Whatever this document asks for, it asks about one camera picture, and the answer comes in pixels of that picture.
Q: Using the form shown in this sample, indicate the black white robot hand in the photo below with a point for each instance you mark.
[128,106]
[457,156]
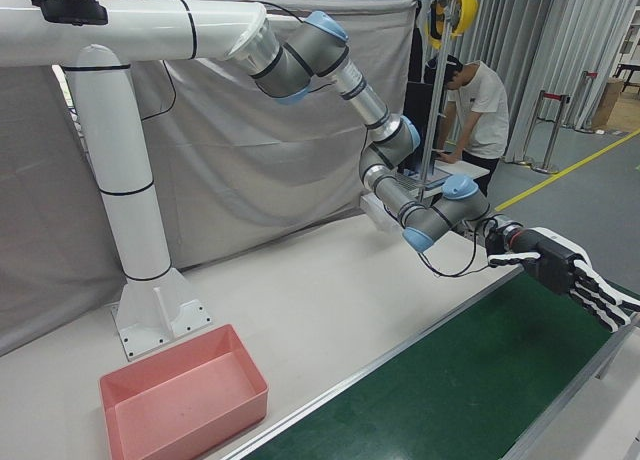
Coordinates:
[555,265]

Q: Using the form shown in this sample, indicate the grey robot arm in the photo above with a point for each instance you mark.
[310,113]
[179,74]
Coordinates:
[320,50]

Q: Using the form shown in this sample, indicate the pink plastic basket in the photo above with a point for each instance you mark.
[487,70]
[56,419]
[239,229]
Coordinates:
[150,380]

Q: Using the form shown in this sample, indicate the white small desk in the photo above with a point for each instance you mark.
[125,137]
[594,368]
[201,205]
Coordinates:
[465,169]

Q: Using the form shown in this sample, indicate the green conveyor belt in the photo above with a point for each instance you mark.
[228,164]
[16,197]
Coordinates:
[450,380]

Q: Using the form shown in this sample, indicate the silver laptop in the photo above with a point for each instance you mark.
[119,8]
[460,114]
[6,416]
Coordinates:
[412,182]

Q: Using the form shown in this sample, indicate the person in white t-shirt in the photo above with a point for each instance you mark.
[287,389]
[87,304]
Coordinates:
[482,110]

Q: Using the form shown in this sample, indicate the cardboard box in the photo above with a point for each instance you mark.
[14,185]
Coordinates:
[610,102]

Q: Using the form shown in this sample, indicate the black computer monitor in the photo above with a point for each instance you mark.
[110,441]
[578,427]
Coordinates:
[417,110]

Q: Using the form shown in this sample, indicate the white pleated curtain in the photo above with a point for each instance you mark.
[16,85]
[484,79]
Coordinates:
[540,40]

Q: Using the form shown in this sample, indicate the yellow hard hat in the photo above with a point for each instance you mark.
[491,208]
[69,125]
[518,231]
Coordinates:
[467,12]
[434,35]

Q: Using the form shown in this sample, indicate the grey fabric curtain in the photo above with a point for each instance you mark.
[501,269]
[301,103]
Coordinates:
[250,170]

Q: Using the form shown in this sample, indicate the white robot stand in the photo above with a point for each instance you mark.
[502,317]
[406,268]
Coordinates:
[125,155]

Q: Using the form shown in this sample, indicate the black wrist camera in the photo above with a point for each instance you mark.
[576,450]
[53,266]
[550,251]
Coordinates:
[496,240]

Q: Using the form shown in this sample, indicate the chrome stanchion post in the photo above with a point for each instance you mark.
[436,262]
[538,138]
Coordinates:
[590,100]
[552,140]
[540,130]

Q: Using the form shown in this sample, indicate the black camera on stand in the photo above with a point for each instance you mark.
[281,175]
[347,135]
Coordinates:
[70,10]

